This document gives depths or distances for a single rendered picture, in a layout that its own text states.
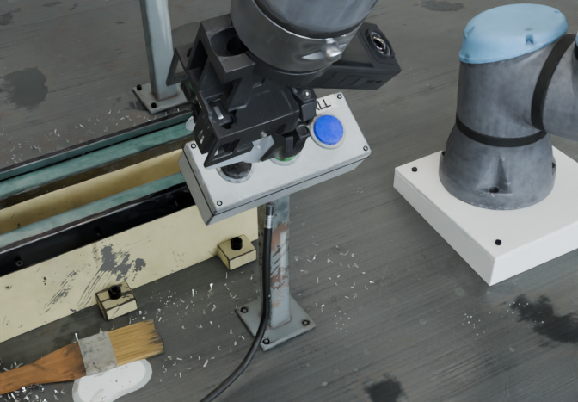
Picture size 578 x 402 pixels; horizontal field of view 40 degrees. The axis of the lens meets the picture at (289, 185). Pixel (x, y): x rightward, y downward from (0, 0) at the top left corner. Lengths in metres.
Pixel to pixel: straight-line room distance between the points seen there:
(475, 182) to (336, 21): 0.62
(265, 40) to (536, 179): 0.64
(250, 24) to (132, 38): 1.04
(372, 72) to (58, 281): 0.50
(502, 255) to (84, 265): 0.49
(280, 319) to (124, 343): 0.18
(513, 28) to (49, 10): 0.95
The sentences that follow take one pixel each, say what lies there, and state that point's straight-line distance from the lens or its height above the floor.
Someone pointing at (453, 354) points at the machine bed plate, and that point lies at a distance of 0.93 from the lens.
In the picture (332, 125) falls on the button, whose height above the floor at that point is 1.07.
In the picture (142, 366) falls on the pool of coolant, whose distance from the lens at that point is 0.91.
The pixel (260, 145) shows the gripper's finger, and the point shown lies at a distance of 0.62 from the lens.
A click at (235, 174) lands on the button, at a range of 0.71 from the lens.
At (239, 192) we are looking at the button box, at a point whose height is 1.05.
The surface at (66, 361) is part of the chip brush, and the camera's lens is 0.93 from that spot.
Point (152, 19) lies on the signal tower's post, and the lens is 1.22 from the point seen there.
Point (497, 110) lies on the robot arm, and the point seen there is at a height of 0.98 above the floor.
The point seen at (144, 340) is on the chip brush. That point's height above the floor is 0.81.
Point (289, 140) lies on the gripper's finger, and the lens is 0.57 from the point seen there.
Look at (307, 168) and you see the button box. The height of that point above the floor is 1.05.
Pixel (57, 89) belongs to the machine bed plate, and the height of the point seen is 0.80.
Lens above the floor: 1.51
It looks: 40 degrees down
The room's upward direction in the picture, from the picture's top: straight up
